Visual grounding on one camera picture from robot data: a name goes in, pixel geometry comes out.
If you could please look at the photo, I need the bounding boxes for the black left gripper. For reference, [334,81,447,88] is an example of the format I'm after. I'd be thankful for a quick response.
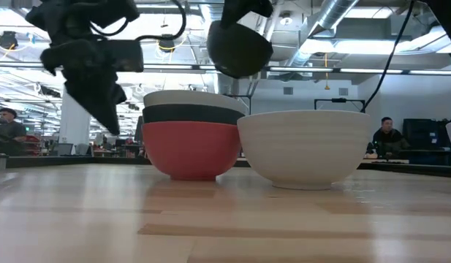
[26,0,140,136]

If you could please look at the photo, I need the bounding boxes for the black bowl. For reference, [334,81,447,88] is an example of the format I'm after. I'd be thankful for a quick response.
[206,20,274,80]

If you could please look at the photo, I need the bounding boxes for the light grey bowl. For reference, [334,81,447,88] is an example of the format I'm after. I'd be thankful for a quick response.
[143,89,248,115]

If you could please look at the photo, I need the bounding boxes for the dark grey bowl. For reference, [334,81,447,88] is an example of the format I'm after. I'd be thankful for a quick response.
[142,104,246,126]

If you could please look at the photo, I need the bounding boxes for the white ribbed bowl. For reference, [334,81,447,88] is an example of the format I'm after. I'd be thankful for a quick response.
[236,110,372,191]

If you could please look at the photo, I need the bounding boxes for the black ceiling-mounted device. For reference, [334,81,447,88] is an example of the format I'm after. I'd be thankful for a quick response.
[0,31,19,50]
[158,34,176,53]

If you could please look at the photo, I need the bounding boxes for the person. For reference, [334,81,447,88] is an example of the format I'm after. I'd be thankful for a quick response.
[0,107,28,156]
[371,116,412,159]

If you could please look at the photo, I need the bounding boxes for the coral bowl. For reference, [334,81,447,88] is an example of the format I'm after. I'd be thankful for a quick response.
[142,121,244,182]

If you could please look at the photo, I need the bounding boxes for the black background monitor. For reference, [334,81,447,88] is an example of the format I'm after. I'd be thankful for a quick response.
[403,118,451,151]

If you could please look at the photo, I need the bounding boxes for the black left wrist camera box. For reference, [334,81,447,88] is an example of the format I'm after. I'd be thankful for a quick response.
[107,39,145,73]

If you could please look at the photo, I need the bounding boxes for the black left camera cable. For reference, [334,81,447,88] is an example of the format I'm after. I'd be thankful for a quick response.
[89,0,187,42]

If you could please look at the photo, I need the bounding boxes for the silver ventilation duct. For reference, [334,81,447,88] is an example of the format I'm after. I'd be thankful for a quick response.
[283,0,361,66]

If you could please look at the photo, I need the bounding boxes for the yellow hanging cord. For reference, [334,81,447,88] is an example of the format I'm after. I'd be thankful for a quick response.
[323,53,330,91]

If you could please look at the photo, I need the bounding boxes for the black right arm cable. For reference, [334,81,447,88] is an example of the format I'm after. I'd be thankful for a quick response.
[360,0,416,113]

